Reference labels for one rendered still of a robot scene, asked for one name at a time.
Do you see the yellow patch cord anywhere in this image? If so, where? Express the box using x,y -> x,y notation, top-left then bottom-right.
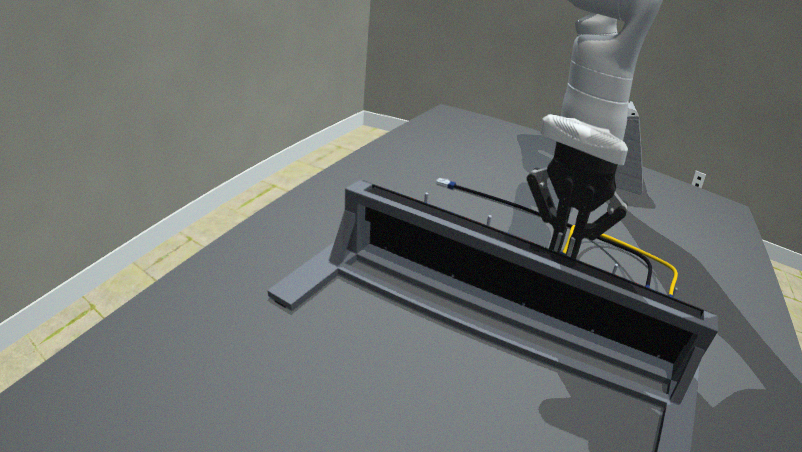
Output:
562,225 -> 678,297

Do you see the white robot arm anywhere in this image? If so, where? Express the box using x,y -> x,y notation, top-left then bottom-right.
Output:
540,0 -> 663,165

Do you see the black cable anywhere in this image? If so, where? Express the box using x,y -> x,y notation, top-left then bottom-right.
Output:
454,185 -> 652,288

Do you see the white and blue cable plug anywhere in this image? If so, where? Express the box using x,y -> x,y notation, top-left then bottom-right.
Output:
436,178 -> 456,189

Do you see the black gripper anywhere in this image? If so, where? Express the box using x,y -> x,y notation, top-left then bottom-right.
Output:
527,142 -> 628,259

